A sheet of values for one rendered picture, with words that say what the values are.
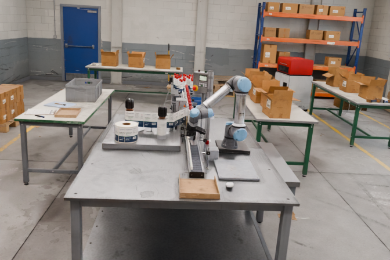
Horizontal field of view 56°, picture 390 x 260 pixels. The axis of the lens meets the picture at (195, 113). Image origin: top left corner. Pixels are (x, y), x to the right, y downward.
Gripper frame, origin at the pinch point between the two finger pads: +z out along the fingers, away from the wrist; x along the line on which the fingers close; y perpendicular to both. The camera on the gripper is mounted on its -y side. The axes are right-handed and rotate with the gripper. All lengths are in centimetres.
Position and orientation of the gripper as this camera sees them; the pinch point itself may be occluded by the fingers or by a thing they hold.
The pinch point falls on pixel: (194, 140)
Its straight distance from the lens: 320.2
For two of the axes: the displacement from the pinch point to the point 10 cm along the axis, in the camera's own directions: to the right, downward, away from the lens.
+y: -10.0, -0.5, -0.7
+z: -0.8, 7.2, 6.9
